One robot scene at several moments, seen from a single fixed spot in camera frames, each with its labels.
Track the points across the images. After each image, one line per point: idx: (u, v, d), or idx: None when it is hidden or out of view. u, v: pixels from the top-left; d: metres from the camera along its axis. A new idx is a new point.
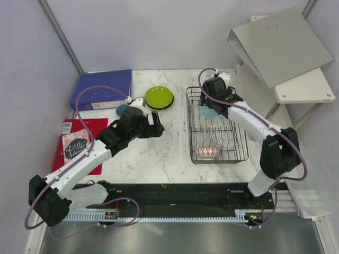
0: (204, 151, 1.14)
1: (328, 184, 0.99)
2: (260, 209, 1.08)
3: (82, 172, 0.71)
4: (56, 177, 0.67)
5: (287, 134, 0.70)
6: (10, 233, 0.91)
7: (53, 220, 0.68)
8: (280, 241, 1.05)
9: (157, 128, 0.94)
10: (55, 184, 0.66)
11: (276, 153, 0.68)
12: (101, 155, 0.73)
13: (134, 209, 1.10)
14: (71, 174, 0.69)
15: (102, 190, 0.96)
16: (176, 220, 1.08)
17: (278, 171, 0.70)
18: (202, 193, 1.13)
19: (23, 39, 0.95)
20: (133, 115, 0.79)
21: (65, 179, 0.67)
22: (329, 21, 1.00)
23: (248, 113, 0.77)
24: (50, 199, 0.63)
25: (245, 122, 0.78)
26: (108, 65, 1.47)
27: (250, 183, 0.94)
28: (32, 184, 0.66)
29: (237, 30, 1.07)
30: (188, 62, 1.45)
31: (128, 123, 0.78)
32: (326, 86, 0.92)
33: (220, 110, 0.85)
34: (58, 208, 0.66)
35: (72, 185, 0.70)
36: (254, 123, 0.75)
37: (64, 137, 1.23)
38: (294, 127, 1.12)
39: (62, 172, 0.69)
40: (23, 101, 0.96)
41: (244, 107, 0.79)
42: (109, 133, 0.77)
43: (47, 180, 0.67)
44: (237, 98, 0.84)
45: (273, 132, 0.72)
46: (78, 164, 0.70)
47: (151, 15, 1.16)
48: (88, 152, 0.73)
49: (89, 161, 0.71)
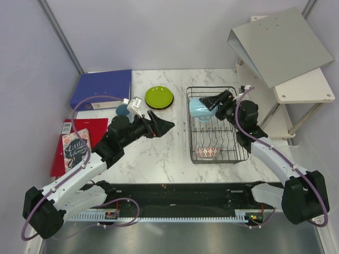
0: (204, 151, 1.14)
1: (328, 183, 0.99)
2: (260, 209, 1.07)
3: (78, 184, 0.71)
4: (52, 189, 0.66)
5: (314, 180, 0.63)
6: (10, 233, 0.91)
7: (48, 232, 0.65)
8: (281, 241, 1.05)
9: (154, 128, 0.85)
10: (52, 196, 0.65)
11: (299, 197, 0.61)
12: (97, 166, 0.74)
13: (134, 209, 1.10)
14: (68, 185, 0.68)
15: (101, 191, 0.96)
16: (177, 220, 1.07)
17: (301, 219, 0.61)
18: (202, 193, 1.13)
19: (23, 39, 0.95)
20: (118, 129, 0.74)
21: (61, 191, 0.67)
22: (329, 21, 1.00)
23: (273, 151, 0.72)
24: (46, 210, 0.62)
25: (268, 161, 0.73)
26: (108, 65, 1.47)
27: (255, 188, 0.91)
28: (27, 196, 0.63)
29: (237, 30, 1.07)
30: (187, 62, 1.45)
31: (115, 137, 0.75)
32: (327, 86, 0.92)
33: (242, 143, 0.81)
34: (52, 221, 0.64)
35: (68, 196, 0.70)
36: (277, 162, 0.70)
37: (64, 137, 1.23)
38: (294, 127, 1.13)
39: (59, 183, 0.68)
40: (23, 101, 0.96)
41: (267, 143, 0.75)
42: (103, 146, 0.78)
43: (43, 192, 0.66)
44: (261, 134, 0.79)
45: (297, 174, 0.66)
46: (74, 176, 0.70)
47: (151, 16, 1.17)
48: (84, 164, 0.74)
49: (86, 174, 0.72)
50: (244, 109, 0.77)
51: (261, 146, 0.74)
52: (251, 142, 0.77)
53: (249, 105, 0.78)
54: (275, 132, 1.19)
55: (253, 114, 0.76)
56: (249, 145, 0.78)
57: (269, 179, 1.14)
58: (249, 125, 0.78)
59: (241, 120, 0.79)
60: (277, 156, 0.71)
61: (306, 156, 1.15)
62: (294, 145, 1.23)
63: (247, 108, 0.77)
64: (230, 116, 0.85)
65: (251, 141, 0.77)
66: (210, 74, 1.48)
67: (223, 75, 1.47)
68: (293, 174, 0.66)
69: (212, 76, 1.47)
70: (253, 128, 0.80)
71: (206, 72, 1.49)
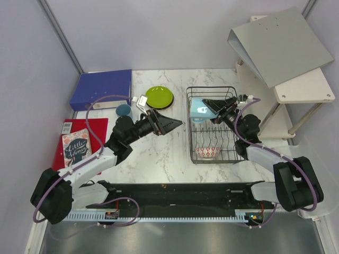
0: (204, 151, 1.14)
1: (328, 183, 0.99)
2: (260, 209, 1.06)
3: (91, 171, 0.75)
4: (70, 171, 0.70)
5: (301, 164, 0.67)
6: (10, 233, 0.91)
7: (56, 215, 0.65)
8: (280, 240, 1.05)
9: (158, 126, 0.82)
10: (68, 177, 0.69)
11: (288, 181, 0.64)
12: (109, 159, 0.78)
13: (134, 209, 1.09)
14: (83, 171, 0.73)
15: (103, 189, 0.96)
16: (177, 220, 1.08)
17: (294, 205, 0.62)
18: (202, 193, 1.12)
19: (23, 39, 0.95)
20: (123, 130, 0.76)
21: (77, 174, 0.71)
22: (329, 21, 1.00)
23: (264, 150, 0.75)
24: (63, 190, 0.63)
25: (260, 158, 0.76)
26: (108, 65, 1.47)
27: (255, 185, 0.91)
28: (45, 177, 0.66)
29: (237, 30, 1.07)
30: (187, 62, 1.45)
31: (121, 137, 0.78)
32: (327, 86, 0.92)
33: (239, 151, 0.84)
34: (64, 203, 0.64)
35: (80, 181, 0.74)
36: (267, 156, 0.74)
37: (64, 137, 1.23)
38: (294, 127, 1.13)
39: (75, 166, 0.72)
40: (23, 101, 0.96)
41: (259, 144, 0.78)
42: (113, 143, 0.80)
43: (60, 173, 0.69)
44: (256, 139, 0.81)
45: (285, 160, 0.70)
46: (89, 164, 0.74)
47: (151, 15, 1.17)
48: (99, 154, 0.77)
49: (99, 163, 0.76)
50: (248, 125, 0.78)
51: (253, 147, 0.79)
52: (246, 147, 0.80)
53: (252, 120, 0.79)
54: (275, 132, 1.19)
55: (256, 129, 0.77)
56: (246, 153, 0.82)
57: (269, 179, 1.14)
58: (249, 137, 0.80)
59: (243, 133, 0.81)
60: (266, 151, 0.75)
61: None
62: (294, 145, 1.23)
63: (250, 123, 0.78)
64: (231, 123, 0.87)
65: (247, 147, 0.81)
66: (210, 74, 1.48)
67: (223, 75, 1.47)
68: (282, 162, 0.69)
69: (212, 76, 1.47)
70: (254, 140, 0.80)
71: (206, 72, 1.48)
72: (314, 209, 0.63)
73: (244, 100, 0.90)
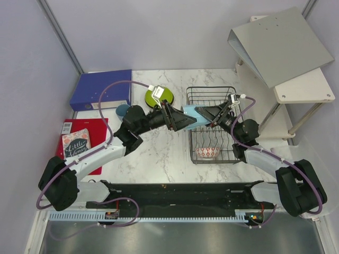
0: (204, 152, 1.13)
1: (328, 183, 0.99)
2: (260, 209, 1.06)
3: (98, 161, 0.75)
4: (76, 160, 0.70)
5: (303, 168, 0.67)
6: (10, 233, 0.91)
7: (62, 203, 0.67)
8: (280, 241, 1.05)
9: (170, 121, 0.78)
10: (74, 166, 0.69)
11: (292, 186, 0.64)
12: (118, 149, 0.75)
13: (134, 209, 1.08)
14: (89, 160, 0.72)
15: (104, 188, 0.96)
16: (176, 220, 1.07)
17: (300, 209, 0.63)
18: (202, 193, 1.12)
19: (23, 39, 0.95)
20: (133, 120, 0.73)
21: (83, 164, 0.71)
22: (329, 21, 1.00)
23: (263, 153, 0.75)
24: (67, 179, 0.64)
25: (261, 162, 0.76)
26: (108, 65, 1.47)
27: (253, 187, 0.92)
28: (52, 164, 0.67)
29: (237, 30, 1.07)
30: (187, 62, 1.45)
31: (131, 127, 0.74)
32: (327, 86, 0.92)
33: (237, 155, 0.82)
34: (69, 192, 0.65)
35: (87, 171, 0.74)
36: (268, 160, 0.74)
37: (64, 137, 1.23)
38: (294, 127, 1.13)
39: (81, 156, 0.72)
40: (23, 101, 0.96)
41: (257, 147, 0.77)
42: (124, 132, 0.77)
43: (67, 162, 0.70)
44: (253, 142, 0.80)
45: (286, 164, 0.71)
46: (95, 153, 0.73)
47: (151, 15, 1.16)
48: (107, 144, 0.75)
49: (106, 153, 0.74)
50: (247, 132, 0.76)
51: (251, 151, 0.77)
52: (244, 151, 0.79)
53: (251, 125, 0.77)
54: (275, 132, 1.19)
55: (255, 135, 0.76)
56: (244, 156, 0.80)
57: (269, 179, 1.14)
58: (247, 141, 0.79)
59: (242, 137, 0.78)
60: (265, 154, 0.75)
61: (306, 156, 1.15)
62: (294, 145, 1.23)
63: (250, 130, 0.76)
64: (227, 127, 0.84)
65: (244, 149, 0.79)
66: (210, 74, 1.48)
67: (223, 75, 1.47)
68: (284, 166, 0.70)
69: (212, 76, 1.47)
70: (251, 143, 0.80)
71: (206, 72, 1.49)
72: (320, 210, 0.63)
73: (237, 99, 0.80)
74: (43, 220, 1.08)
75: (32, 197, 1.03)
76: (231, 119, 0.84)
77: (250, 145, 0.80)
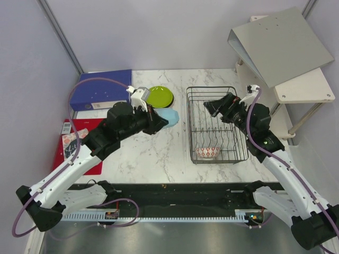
0: (204, 152, 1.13)
1: (328, 183, 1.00)
2: (260, 209, 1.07)
3: (68, 182, 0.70)
4: (38, 190, 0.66)
5: (335, 216, 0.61)
6: (10, 233, 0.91)
7: (46, 226, 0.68)
8: (280, 240, 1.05)
9: (152, 125, 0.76)
10: (38, 197, 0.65)
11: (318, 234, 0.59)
12: (86, 162, 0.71)
13: (134, 209, 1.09)
14: (54, 185, 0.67)
15: (101, 191, 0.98)
16: (176, 220, 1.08)
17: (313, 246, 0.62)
18: (202, 193, 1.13)
19: (23, 39, 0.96)
20: (119, 115, 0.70)
21: (48, 191, 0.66)
22: (330, 21, 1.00)
23: (295, 180, 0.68)
24: (34, 212, 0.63)
25: (286, 184, 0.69)
26: (108, 65, 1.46)
27: (256, 193, 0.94)
28: (18, 196, 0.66)
29: (237, 30, 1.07)
30: (187, 62, 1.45)
31: (115, 125, 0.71)
32: (327, 87, 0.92)
33: (254, 152, 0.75)
34: (46, 217, 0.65)
35: (59, 195, 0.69)
36: (297, 191, 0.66)
37: (64, 137, 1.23)
38: (294, 127, 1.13)
39: (45, 183, 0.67)
40: (23, 100, 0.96)
41: (288, 164, 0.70)
42: (102, 133, 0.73)
43: (31, 192, 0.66)
44: (278, 145, 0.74)
45: (319, 208, 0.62)
46: (61, 174, 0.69)
47: (151, 15, 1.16)
48: (71, 161, 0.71)
49: (74, 170, 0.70)
50: (254, 114, 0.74)
51: (278, 162, 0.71)
52: (267, 157, 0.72)
53: (261, 111, 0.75)
54: (275, 132, 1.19)
55: (266, 119, 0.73)
56: (263, 155, 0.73)
57: (269, 179, 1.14)
58: (260, 132, 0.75)
59: (252, 126, 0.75)
60: (295, 179, 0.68)
61: (306, 156, 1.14)
62: (294, 145, 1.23)
63: (258, 113, 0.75)
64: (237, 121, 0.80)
65: (267, 156, 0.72)
66: (210, 74, 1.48)
67: (223, 75, 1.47)
68: (314, 209, 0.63)
69: (212, 76, 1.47)
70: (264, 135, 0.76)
71: (206, 72, 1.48)
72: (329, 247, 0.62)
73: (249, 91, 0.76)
74: None
75: None
76: (240, 112, 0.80)
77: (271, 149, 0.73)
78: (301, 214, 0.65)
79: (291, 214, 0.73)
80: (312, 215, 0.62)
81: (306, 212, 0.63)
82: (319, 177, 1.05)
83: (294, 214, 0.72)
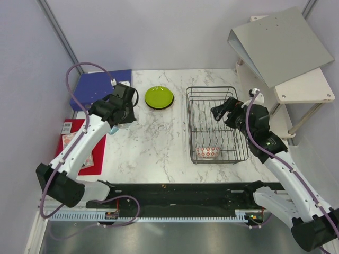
0: (204, 151, 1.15)
1: (328, 183, 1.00)
2: (260, 209, 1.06)
3: (86, 150, 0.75)
4: (61, 161, 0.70)
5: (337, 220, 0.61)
6: (10, 234, 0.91)
7: (72, 200, 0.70)
8: (280, 240, 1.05)
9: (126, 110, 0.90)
10: (62, 167, 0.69)
11: (319, 237, 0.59)
12: (98, 128, 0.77)
13: (134, 209, 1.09)
14: (74, 154, 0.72)
15: (104, 186, 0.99)
16: (176, 220, 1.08)
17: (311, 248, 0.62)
18: (202, 193, 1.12)
19: (23, 39, 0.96)
20: (127, 88, 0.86)
21: (70, 160, 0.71)
22: (329, 21, 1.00)
23: (298, 182, 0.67)
24: (62, 181, 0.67)
25: (287, 187, 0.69)
26: (108, 65, 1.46)
27: (256, 193, 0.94)
28: (39, 173, 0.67)
29: (237, 30, 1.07)
30: (187, 62, 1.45)
31: (122, 96, 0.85)
32: (326, 87, 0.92)
33: (257, 153, 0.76)
34: (73, 187, 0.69)
35: (79, 164, 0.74)
36: (300, 193, 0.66)
37: (64, 137, 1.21)
38: (294, 127, 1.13)
39: (65, 154, 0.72)
40: (23, 100, 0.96)
41: (291, 166, 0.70)
42: (109, 103, 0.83)
43: (53, 166, 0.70)
44: (280, 147, 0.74)
45: (321, 211, 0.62)
46: (79, 144, 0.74)
47: (151, 15, 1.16)
48: (85, 129, 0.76)
49: (89, 137, 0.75)
50: (252, 114, 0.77)
51: (280, 164, 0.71)
52: (269, 159, 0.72)
53: (259, 110, 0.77)
54: (275, 132, 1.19)
55: (264, 118, 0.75)
56: (265, 155, 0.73)
57: (269, 179, 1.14)
58: (261, 132, 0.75)
59: (252, 127, 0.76)
60: (297, 181, 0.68)
61: (306, 156, 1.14)
62: (294, 145, 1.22)
63: (256, 112, 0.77)
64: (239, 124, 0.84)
65: (269, 157, 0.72)
66: (210, 74, 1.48)
67: (223, 75, 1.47)
68: (316, 213, 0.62)
69: (212, 76, 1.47)
70: (266, 136, 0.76)
71: (206, 72, 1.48)
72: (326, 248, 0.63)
73: (250, 95, 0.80)
74: (43, 220, 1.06)
75: (31, 197, 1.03)
76: (242, 116, 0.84)
77: (275, 151, 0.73)
78: (302, 216, 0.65)
79: (292, 215, 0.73)
80: (314, 218, 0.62)
81: (308, 216, 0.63)
82: (319, 177, 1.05)
83: (294, 215, 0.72)
